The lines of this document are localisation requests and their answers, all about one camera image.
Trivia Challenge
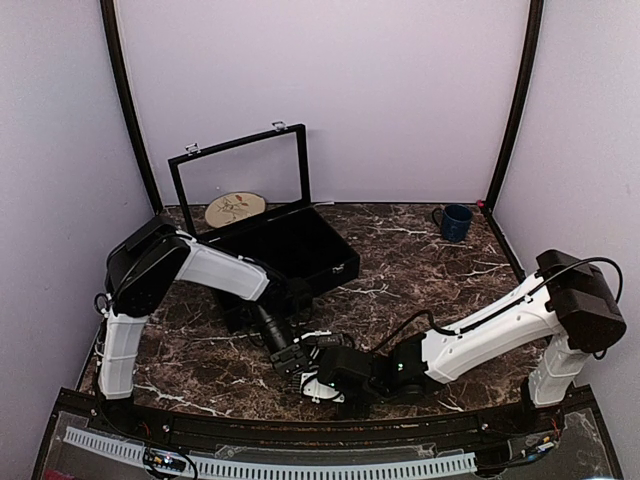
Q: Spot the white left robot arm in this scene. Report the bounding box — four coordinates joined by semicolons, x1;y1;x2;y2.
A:
94;217;312;436

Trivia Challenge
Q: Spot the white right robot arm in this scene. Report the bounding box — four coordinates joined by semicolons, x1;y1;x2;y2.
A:
300;250;627;434

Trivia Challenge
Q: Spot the round beige decorated plate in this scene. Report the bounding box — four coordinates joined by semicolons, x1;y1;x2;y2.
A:
204;192;266;228

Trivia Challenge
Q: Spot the black glass-lid display case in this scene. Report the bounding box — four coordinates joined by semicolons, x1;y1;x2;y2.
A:
168;122;360;314

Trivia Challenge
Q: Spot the dark blue mug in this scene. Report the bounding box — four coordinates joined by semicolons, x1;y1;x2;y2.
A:
431;204;473;243

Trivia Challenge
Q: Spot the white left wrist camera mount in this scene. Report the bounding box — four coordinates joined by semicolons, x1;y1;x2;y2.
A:
299;331;345;348

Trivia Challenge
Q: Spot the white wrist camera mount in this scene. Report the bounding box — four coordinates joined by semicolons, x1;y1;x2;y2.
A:
299;331;345;348
300;372;345;403

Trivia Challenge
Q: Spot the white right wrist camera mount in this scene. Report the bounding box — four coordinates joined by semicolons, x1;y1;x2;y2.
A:
300;372;345;403

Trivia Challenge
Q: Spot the white slotted cable duct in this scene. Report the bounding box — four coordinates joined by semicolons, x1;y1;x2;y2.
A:
62;427;477;479

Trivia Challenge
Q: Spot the black curved front rail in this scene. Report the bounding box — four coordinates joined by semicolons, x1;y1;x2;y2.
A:
49;384;601;451

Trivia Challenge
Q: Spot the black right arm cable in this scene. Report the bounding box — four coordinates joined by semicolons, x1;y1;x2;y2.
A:
372;257;625;361

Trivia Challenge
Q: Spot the left black frame post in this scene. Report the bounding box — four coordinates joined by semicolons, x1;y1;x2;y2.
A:
99;0;163;214

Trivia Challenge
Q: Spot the black frame post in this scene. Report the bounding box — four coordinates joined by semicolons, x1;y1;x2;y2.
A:
484;0;544;214
99;0;163;214

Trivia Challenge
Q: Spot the right black frame post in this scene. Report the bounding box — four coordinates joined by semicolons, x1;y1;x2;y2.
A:
484;0;544;214

